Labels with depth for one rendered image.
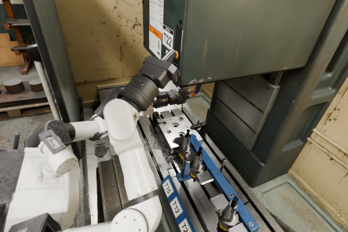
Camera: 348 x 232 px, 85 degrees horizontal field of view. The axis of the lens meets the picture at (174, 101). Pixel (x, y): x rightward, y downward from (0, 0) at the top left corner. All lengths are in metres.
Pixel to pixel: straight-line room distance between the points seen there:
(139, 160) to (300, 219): 1.41
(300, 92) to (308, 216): 0.93
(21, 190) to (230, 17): 0.79
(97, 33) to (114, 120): 1.48
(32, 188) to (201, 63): 0.63
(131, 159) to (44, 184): 0.33
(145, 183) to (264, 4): 0.64
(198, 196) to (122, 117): 0.79
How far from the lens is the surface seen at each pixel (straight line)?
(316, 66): 1.12
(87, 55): 1.96
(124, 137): 0.47
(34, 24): 1.07
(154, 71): 0.56
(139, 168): 0.48
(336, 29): 1.09
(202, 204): 1.15
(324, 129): 1.56
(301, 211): 1.77
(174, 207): 1.09
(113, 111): 0.49
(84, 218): 1.27
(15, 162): 0.79
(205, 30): 0.63
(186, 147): 0.90
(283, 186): 1.83
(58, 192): 0.72
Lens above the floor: 1.90
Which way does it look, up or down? 34 degrees down
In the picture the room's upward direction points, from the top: 4 degrees clockwise
